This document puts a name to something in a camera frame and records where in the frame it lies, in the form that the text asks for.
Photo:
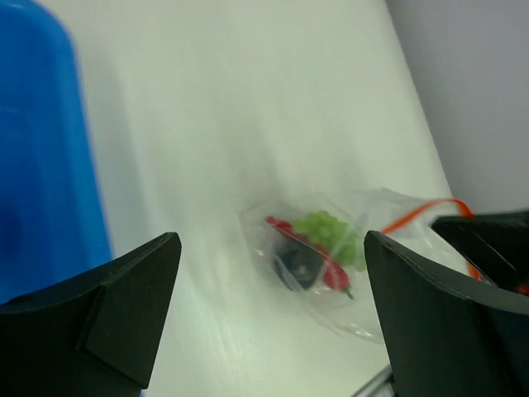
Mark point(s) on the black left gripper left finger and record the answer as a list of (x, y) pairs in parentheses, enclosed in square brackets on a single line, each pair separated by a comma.
[(95, 334)]

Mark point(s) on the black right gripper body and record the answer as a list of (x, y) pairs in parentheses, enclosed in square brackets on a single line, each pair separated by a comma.
[(496, 244)]

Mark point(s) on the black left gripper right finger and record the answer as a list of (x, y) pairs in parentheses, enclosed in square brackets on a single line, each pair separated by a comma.
[(446, 334)]

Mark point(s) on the clear zip top bag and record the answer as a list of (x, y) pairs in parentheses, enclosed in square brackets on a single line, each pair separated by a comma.
[(404, 218)]

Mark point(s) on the fake red chili pepper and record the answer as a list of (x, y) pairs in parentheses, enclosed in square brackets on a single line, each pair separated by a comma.
[(332, 275)]

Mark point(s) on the fake green grapes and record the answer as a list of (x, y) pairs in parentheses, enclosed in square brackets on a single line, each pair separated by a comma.
[(338, 238)]

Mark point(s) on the fake dark eggplant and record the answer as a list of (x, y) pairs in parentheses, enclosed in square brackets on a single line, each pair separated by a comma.
[(297, 265)]

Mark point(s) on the blue plastic bin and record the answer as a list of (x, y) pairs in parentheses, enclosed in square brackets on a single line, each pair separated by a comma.
[(52, 222)]

